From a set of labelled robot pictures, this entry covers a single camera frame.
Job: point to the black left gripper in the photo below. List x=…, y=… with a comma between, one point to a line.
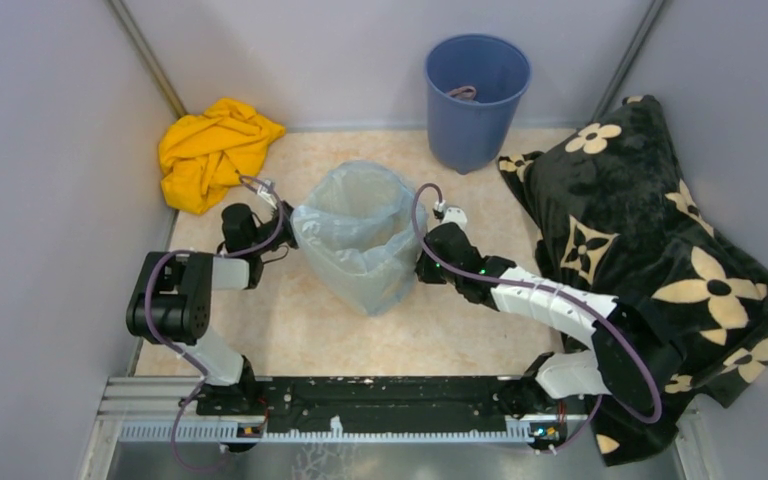
x=286, y=220

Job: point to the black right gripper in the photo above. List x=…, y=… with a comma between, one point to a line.
x=423, y=270

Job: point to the light blue trash bag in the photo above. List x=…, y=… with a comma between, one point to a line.
x=357, y=232

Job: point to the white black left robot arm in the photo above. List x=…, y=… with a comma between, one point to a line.
x=171, y=301

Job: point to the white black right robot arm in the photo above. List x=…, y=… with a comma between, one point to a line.
x=628, y=353

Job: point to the blue plastic trash bin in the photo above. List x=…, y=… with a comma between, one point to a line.
x=466, y=136

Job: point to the yellow crumpled cloth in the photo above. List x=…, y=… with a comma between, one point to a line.
x=201, y=157

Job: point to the black floral blanket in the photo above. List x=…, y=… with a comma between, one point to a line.
x=615, y=216

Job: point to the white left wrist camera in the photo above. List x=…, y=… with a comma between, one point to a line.
x=265, y=189

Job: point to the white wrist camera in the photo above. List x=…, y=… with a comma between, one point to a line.
x=265, y=189
x=450, y=214

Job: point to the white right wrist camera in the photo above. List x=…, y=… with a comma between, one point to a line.
x=450, y=214

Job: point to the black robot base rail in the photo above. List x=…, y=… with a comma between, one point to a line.
x=339, y=410

